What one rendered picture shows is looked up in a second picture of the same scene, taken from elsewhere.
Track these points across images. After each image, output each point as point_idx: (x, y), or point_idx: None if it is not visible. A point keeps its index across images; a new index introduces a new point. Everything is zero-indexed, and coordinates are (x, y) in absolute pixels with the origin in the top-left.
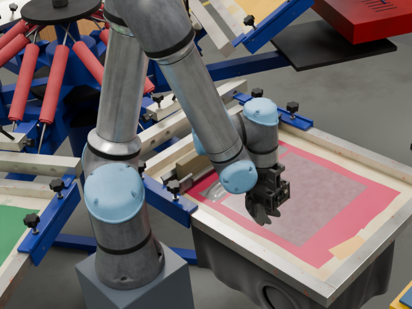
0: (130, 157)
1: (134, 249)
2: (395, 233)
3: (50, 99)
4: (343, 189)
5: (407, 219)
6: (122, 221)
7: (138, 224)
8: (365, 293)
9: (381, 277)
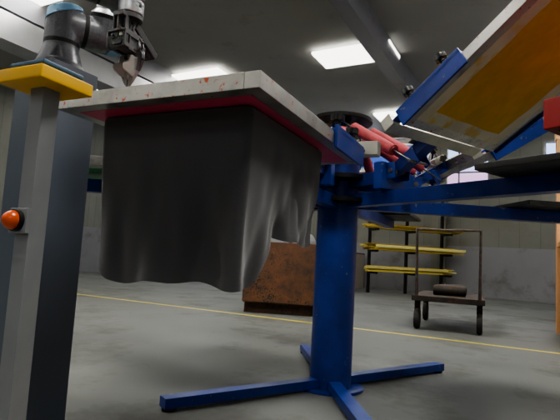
0: (94, 14)
1: (44, 39)
2: (155, 89)
3: None
4: None
5: (177, 82)
6: (45, 16)
7: (49, 22)
8: (197, 258)
9: (222, 252)
